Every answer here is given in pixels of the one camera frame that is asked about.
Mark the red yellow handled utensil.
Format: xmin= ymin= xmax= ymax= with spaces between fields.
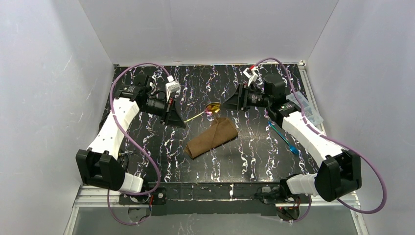
xmin=184 ymin=102 xmax=221 ymax=123

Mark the brown woven cloth napkin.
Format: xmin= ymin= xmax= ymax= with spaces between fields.
xmin=184 ymin=117 xmax=238 ymax=159

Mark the blue handled utensil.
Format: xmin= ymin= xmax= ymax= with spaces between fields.
xmin=268 ymin=121 xmax=300 ymax=155

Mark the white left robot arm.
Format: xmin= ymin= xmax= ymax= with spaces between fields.
xmin=76 ymin=75 xmax=186 ymax=195

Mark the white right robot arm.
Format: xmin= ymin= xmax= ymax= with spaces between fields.
xmin=223 ymin=66 xmax=362 ymax=202

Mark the clear plastic compartment box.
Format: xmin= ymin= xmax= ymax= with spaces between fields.
xmin=286 ymin=91 xmax=323 ymax=127

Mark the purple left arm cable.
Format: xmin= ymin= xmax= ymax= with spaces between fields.
xmin=106 ymin=63 xmax=174 ymax=226

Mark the aluminium side rail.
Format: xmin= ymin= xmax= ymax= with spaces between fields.
xmin=298 ymin=61 xmax=341 ymax=176

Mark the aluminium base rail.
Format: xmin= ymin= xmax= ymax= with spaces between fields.
xmin=74 ymin=183 xmax=361 ymax=217

